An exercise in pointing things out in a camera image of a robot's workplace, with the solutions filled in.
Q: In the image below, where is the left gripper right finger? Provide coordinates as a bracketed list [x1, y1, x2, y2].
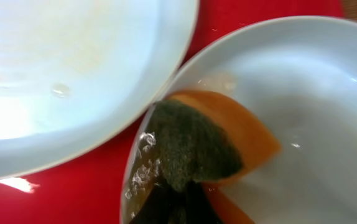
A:
[185, 182, 223, 224]

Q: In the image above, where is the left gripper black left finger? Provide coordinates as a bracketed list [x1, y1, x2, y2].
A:
[129, 184, 185, 224]

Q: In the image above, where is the orange green sponge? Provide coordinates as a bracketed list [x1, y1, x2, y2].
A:
[147, 90, 281, 221]

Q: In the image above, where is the white plate with stain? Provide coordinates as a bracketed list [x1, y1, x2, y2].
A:
[0, 0, 200, 180]

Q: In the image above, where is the red plastic tray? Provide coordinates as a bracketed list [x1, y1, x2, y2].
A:
[0, 0, 343, 223]

